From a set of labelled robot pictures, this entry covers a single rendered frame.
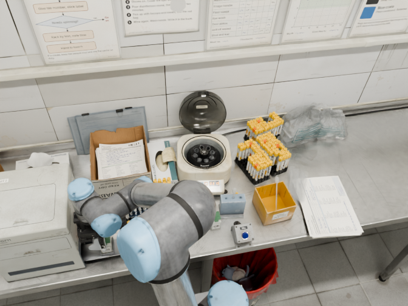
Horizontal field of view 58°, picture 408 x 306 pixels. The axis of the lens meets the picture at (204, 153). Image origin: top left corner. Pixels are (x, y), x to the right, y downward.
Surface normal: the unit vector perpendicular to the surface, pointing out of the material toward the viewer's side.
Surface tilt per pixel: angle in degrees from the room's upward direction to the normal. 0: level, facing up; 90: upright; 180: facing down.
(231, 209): 90
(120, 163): 1
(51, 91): 90
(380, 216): 0
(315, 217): 1
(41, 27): 93
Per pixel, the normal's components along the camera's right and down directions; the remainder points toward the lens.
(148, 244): 0.27, -0.38
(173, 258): 0.63, 0.41
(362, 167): 0.04, -0.67
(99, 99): 0.22, 0.73
